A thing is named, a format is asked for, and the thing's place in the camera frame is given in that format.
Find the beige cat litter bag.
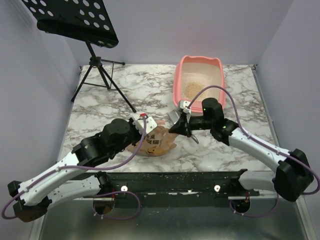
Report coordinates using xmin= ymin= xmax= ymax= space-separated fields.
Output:
xmin=137 ymin=120 xmax=178 ymax=157

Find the silver metal scoop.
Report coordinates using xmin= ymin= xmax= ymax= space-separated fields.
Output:
xmin=167 ymin=110 xmax=180 ymax=124

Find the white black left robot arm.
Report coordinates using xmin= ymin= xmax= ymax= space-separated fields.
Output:
xmin=7 ymin=114 xmax=158 ymax=223

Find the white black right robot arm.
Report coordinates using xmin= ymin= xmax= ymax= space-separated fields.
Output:
xmin=169 ymin=97 xmax=314 ymax=202

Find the tan cat litter pile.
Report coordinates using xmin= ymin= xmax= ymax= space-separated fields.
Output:
xmin=183 ymin=81 xmax=205 ymax=100

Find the pink plastic litter box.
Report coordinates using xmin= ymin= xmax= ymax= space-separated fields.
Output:
xmin=173 ymin=55 xmax=226 ymax=116

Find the black perforated music stand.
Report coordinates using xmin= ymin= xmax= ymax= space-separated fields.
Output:
xmin=23 ymin=0 xmax=136 ymax=113

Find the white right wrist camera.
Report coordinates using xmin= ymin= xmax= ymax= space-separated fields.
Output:
xmin=177 ymin=99 xmax=192 ymax=116

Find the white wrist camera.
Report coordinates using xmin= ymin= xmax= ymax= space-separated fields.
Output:
xmin=177 ymin=99 xmax=192 ymax=116
xmin=132 ymin=113 xmax=158 ymax=135

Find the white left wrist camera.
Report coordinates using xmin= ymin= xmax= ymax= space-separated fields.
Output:
xmin=132 ymin=113 xmax=158 ymax=135

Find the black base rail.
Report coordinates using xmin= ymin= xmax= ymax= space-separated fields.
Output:
xmin=100 ymin=169 xmax=260 ymax=208

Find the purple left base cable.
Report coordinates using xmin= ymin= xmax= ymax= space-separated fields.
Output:
xmin=93 ymin=191 xmax=142 ymax=221

